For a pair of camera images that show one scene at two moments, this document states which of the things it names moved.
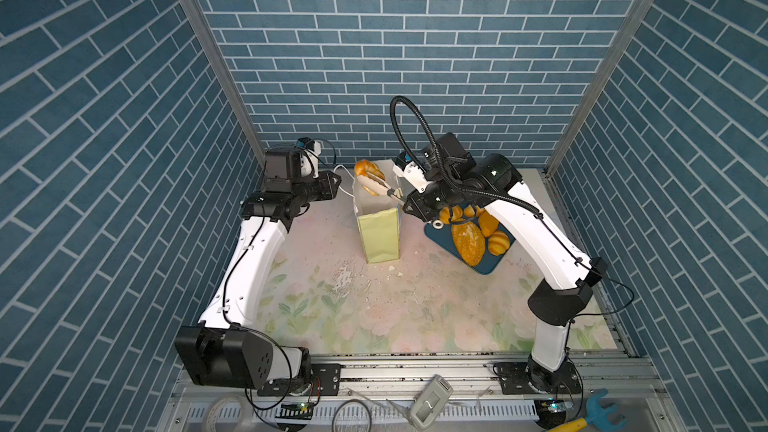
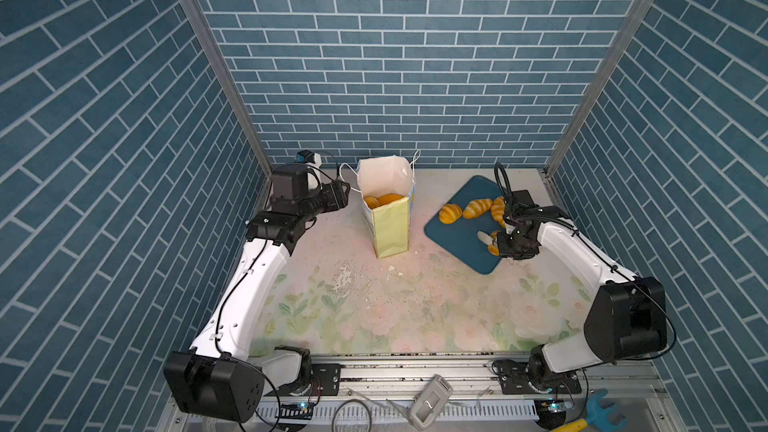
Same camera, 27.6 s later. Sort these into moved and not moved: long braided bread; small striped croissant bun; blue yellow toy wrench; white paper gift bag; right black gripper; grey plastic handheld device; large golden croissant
Moved: white paper gift bag; right black gripper; large golden croissant
Not moved: grey plastic handheld device; small striped croissant bun; blue yellow toy wrench; long braided bread
